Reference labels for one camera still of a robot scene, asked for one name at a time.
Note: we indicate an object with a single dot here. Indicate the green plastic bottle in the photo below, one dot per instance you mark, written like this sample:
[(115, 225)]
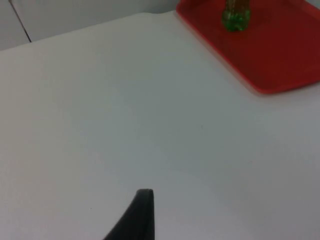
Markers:
[(236, 18)]

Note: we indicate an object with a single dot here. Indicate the red tray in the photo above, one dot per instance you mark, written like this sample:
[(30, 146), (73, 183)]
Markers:
[(280, 50)]

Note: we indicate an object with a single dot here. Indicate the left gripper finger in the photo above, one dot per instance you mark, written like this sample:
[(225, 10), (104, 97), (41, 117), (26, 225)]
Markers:
[(140, 220)]

